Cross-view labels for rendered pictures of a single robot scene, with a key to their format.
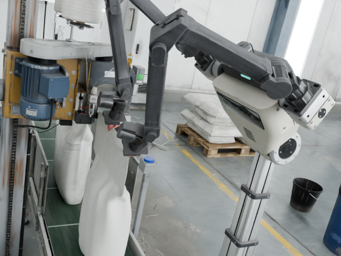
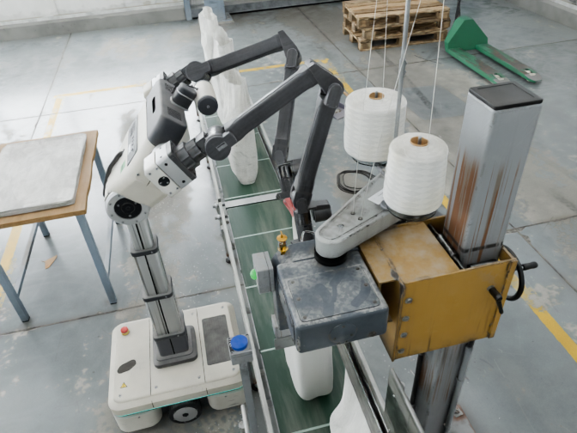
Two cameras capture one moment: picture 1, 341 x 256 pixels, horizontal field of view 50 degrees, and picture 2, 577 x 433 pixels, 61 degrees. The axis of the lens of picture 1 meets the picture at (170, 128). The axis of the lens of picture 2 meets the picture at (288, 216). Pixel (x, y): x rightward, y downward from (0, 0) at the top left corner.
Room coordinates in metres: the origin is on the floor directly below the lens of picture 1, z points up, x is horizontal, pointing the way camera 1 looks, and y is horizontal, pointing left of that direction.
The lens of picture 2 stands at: (2.86, 0.62, 2.24)
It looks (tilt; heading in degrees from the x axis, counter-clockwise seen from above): 37 degrees down; 198
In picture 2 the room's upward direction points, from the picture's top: 4 degrees counter-clockwise
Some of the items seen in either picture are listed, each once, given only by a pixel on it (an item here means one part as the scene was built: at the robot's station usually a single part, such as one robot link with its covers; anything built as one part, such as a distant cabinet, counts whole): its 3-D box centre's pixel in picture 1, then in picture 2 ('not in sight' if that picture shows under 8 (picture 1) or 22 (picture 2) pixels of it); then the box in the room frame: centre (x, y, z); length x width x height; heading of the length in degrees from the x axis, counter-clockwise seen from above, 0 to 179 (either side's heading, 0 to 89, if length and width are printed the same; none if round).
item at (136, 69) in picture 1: (137, 74); (264, 272); (1.94, 0.23, 1.28); 0.08 x 0.05 x 0.09; 30
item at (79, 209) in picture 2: not in sight; (58, 222); (0.94, -1.56, 0.38); 0.95 x 0.62 x 0.75; 30
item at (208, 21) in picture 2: not in sight; (214, 53); (-1.16, -1.32, 0.74); 0.47 x 0.20 x 0.72; 32
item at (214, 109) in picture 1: (228, 110); not in sight; (4.54, -0.67, 0.56); 0.66 x 0.42 x 0.15; 120
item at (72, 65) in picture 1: (38, 82); (433, 283); (1.77, 0.69, 1.18); 0.34 x 0.25 x 0.31; 120
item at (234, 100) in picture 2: not in sight; (239, 122); (0.08, -0.62, 0.74); 0.47 x 0.22 x 0.72; 28
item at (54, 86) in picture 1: (54, 88); not in sight; (1.49, 0.51, 1.25); 0.10 x 0.08 x 0.12; 145
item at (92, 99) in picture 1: (93, 101); not in sight; (1.76, 0.40, 1.14); 0.05 x 0.04 x 0.16; 120
